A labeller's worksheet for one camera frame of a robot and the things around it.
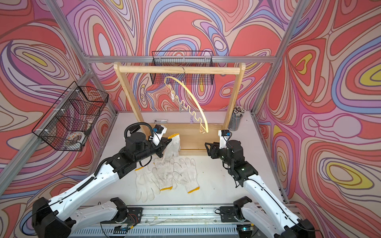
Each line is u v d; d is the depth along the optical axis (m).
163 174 0.86
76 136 0.72
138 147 0.56
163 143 0.64
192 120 0.73
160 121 1.11
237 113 0.96
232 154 0.57
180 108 0.73
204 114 0.61
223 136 0.67
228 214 0.73
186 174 0.86
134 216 0.72
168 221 0.73
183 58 0.86
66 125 0.74
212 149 0.68
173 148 0.78
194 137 1.08
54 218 0.38
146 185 0.82
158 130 0.60
